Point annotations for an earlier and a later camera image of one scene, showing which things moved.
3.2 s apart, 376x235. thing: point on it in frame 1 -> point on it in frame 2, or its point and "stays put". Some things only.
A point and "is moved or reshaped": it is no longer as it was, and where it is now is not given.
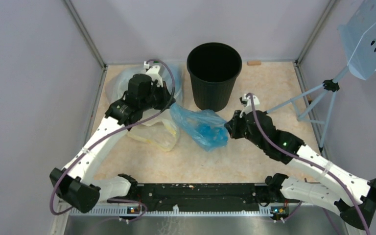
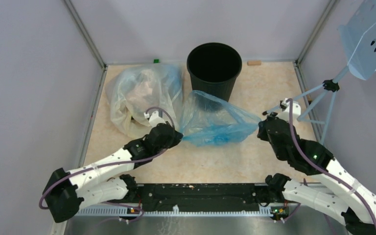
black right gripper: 232,125 -> 261,133
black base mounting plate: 202,195 stays put
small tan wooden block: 254,62 stays put
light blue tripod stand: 331,84 stays put
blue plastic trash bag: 205,127 is moved or reshaped
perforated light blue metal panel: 369,36 stays put
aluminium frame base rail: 314,221 stays put
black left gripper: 166,95 -> 176,137
